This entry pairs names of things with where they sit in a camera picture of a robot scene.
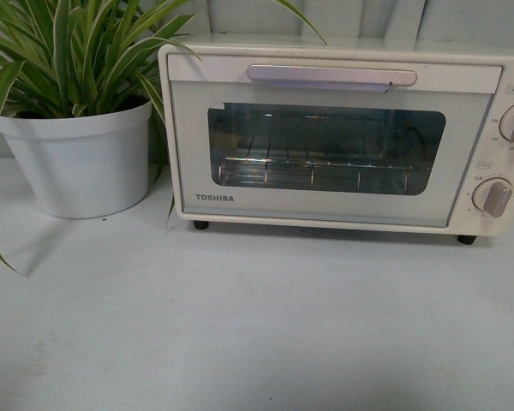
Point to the glass oven door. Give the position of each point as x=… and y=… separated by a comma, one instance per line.
x=435, y=123

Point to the pink oven door handle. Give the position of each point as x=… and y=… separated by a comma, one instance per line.
x=354, y=79

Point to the cream Toshiba toaster oven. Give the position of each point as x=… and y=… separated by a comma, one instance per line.
x=493, y=156

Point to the white plant pot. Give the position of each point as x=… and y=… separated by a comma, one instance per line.
x=83, y=167

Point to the lower timer knob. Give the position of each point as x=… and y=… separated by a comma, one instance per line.
x=492, y=196

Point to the green spider plant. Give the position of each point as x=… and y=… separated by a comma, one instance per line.
x=68, y=59

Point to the wire oven rack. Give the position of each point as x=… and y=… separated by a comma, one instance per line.
x=306, y=152

